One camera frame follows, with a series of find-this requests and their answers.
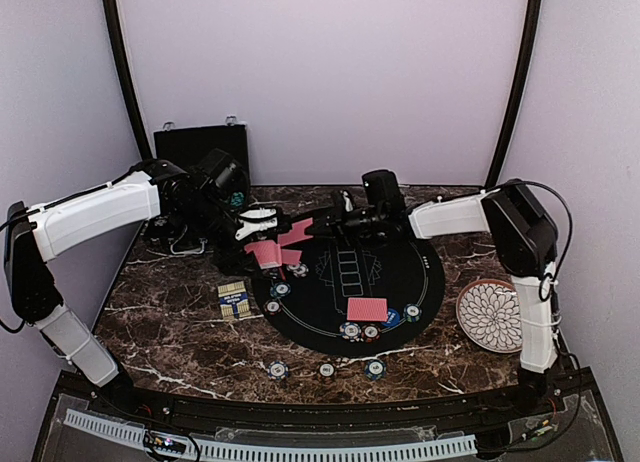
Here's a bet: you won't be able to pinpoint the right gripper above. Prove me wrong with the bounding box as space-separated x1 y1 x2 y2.
305 199 386 250

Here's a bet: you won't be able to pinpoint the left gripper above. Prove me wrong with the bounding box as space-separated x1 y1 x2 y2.
176 196 264 277

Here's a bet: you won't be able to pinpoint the red card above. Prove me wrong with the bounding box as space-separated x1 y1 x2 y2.
277 218 313 247

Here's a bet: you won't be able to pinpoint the red-backed playing card deck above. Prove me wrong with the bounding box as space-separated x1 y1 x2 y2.
244 239 283 269

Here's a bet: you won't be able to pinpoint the red card deck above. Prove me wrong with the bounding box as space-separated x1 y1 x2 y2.
217 281 251 321

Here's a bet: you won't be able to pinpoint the card dealt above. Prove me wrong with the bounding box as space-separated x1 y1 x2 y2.
347 297 388 322
281 248 302 266

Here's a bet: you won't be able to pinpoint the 10 chips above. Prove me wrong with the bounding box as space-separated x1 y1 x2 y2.
287 263 309 278
339 321 362 343

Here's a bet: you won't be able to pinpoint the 50 chips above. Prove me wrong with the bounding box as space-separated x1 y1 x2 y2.
404 304 422 323
270 281 291 299

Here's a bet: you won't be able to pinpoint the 100 chips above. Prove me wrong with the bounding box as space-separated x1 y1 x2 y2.
264 300 282 315
361 324 380 343

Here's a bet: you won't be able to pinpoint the blue small blind button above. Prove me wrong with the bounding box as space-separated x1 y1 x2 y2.
382 308 401 328

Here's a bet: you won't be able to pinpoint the blue chip stack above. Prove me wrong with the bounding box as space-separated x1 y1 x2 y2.
267 360 289 381

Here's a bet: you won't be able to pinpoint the orange 100 chip stack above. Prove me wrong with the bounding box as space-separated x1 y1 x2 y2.
318 363 336 377

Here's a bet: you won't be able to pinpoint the green-blue 50 chip stack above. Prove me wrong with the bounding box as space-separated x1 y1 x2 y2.
364 359 387 381

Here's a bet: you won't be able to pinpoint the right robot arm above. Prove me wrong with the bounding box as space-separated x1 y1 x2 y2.
305 169 566 416

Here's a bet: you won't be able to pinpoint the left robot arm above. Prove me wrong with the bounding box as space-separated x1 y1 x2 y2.
1 149 250 418

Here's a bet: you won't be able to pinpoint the round black poker mat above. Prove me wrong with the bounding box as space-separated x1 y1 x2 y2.
251 237 445 357

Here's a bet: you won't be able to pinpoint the black poker chip case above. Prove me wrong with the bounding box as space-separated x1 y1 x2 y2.
153 124 251 254

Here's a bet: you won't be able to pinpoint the floral patterned plate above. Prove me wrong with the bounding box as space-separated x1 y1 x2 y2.
456 279 522 354

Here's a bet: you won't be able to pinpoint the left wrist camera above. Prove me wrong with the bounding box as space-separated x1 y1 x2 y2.
235 207 279 241

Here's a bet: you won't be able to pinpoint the white cable duct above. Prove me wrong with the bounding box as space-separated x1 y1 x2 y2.
63 409 477 462

